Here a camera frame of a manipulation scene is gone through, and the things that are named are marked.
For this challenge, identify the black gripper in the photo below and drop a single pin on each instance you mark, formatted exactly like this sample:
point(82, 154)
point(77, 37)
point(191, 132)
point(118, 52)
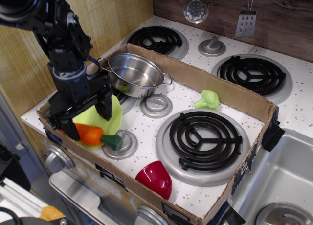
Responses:
point(75, 94)

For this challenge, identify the orange toy carrot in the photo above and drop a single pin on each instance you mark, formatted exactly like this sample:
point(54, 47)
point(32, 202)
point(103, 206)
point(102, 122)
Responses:
point(94, 137)

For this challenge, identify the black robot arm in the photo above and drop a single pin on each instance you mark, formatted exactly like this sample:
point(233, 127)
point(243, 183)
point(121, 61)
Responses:
point(59, 34)

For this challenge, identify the light green plastic plate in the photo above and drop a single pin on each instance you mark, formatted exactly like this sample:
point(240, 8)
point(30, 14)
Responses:
point(91, 117)

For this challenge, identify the silver knob near plate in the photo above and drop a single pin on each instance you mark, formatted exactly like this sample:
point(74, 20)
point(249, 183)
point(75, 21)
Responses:
point(128, 148)

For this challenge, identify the front left black burner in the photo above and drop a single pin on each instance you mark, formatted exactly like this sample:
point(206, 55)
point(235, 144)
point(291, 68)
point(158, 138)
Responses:
point(126, 102)

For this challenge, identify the black burner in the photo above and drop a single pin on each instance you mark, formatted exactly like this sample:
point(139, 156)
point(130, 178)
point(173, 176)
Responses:
point(163, 40)
point(201, 148)
point(126, 102)
point(260, 74)

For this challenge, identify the cardboard fence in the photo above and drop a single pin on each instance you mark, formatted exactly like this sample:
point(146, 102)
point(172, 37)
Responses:
point(242, 100)

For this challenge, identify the silver front oven knob left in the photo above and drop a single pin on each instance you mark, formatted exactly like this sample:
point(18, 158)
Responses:
point(57, 160)

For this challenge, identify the silver oven knob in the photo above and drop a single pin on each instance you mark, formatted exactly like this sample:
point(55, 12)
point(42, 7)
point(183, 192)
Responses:
point(57, 160)
point(147, 216)

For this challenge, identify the small steel pot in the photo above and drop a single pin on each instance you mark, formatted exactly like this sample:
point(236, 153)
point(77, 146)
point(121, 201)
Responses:
point(134, 75)

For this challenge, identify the silver knob centre stove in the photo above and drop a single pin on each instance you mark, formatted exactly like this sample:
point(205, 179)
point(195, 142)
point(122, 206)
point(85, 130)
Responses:
point(156, 106)

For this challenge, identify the silver knob stove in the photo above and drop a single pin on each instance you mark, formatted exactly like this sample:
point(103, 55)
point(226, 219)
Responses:
point(156, 106)
point(212, 47)

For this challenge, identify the red plastic bowl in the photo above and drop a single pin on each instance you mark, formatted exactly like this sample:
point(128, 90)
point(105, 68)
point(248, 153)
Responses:
point(155, 177)

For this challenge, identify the black device left edge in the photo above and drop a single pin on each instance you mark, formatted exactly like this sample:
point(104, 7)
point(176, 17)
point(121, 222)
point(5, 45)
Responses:
point(10, 168)

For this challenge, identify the orange object bottom left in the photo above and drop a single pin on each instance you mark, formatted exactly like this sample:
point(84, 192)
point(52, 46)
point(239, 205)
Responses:
point(50, 213)

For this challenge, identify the back left black burner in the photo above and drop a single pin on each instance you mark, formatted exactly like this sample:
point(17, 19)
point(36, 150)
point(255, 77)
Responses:
point(163, 40)

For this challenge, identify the silver front oven knob right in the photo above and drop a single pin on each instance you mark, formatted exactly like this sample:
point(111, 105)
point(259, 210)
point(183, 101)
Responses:
point(147, 216)

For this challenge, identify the front right black burner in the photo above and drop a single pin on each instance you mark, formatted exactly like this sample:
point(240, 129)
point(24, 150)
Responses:
point(201, 148)

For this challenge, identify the green toy broccoli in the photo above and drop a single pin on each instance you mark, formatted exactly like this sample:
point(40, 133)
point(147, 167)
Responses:
point(209, 99)

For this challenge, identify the silver knob back stove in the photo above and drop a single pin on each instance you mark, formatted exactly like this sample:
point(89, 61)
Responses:
point(212, 47)

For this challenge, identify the hanging steel skimmer ladle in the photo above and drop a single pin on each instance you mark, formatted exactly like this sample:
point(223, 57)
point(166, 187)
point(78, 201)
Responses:
point(196, 11)

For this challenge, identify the back right black burner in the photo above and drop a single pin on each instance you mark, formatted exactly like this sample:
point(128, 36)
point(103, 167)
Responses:
point(260, 74)

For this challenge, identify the hanging steel slotted spatula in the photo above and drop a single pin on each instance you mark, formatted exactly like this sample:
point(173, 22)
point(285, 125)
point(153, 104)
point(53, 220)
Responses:
point(246, 21)

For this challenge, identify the grey toy sink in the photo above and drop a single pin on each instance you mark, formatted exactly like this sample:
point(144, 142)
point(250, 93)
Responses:
point(278, 190)

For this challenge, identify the silver oven door handle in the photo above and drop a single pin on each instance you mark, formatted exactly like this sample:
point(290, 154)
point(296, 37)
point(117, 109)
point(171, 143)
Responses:
point(80, 197)

